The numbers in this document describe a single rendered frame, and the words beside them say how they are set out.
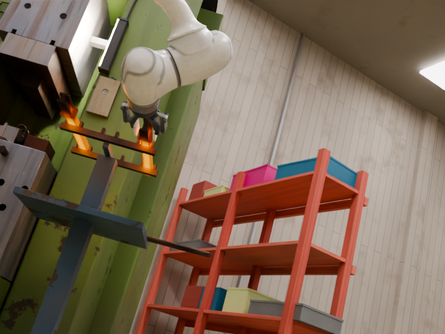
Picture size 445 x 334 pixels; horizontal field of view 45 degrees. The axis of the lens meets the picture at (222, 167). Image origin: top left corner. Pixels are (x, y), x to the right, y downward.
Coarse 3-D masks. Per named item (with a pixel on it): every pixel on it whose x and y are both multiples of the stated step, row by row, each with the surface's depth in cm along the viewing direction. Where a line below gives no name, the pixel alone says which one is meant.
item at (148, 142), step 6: (144, 120) 162; (144, 126) 160; (150, 126) 165; (144, 132) 160; (150, 132) 168; (138, 138) 167; (144, 138) 165; (150, 138) 168; (144, 144) 173; (150, 144) 174; (144, 156) 183; (150, 156) 183; (144, 162) 189; (150, 162) 187; (144, 174) 201
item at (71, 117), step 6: (66, 96) 159; (60, 102) 158; (66, 102) 159; (60, 108) 163; (66, 108) 161; (72, 108) 166; (60, 114) 166; (66, 114) 166; (72, 114) 167; (72, 120) 170; (78, 120) 174; (78, 138) 184; (84, 138) 186; (78, 144) 190; (84, 144) 188
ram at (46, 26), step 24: (24, 0) 221; (48, 0) 222; (72, 0) 223; (96, 0) 232; (0, 24) 216; (24, 24) 217; (48, 24) 218; (72, 24) 219; (96, 24) 242; (72, 48) 220; (96, 48) 253; (72, 72) 233
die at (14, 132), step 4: (4, 124) 202; (8, 124) 203; (0, 128) 202; (4, 128) 202; (8, 128) 202; (12, 128) 202; (16, 128) 202; (0, 132) 201; (4, 132) 201; (8, 132) 201; (12, 132) 202; (16, 132) 202; (20, 132) 204; (0, 136) 201; (4, 136) 201; (8, 136) 201; (12, 136) 201; (16, 136) 201; (8, 140) 200; (12, 140) 200
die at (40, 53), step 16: (0, 48) 213; (16, 48) 213; (32, 48) 214; (48, 48) 215; (16, 64) 218; (32, 64) 214; (48, 64) 213; (16, 80) 233; (48, 80) 224; (64, 80) 237
